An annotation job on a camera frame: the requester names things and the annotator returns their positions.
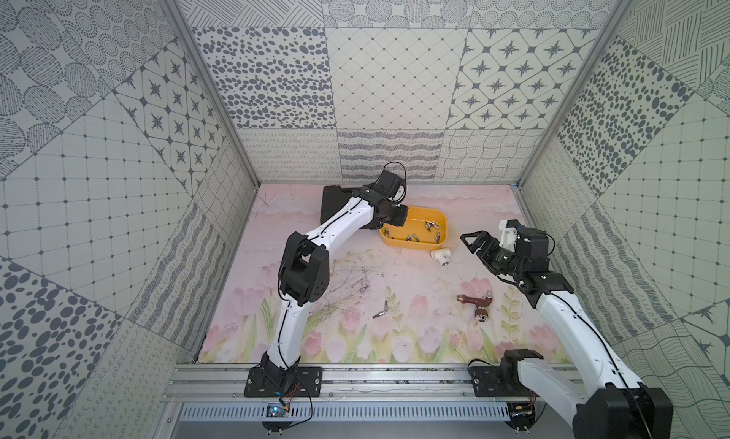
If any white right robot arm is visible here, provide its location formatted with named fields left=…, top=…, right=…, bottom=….
left=460, top=220, right=674, bottom=438

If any black plastic tool case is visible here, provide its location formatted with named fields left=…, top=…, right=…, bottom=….
left=321, top=185, right=357, bottom=223

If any red brown pipe fitting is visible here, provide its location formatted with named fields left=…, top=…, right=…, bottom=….
left=456, top=295, right=492, bottom=322

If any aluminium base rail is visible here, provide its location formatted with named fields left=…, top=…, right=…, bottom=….
left=164, top=363, right=589, bottom=404

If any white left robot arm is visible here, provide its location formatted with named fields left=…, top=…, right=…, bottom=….
left=260, top=186, right=409, bottom=377

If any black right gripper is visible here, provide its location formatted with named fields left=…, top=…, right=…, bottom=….
left=460, top=231, right=525, bottom=279

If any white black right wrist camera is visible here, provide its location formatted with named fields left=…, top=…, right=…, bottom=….
left=499, top=220, right=523, bottom=252

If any white pipe tee fitting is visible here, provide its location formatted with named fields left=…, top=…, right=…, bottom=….
left=431, top=248, right=452, bottom=266

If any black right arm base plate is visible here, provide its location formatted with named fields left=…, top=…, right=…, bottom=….
left=467, top=349, right=544, bottom=398

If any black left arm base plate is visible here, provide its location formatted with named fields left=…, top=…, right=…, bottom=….
left=244, top=353, right=323, bottom=398

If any yellow plastic storage box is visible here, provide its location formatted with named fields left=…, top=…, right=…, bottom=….
left=379, top=206, right=449, bottom=252

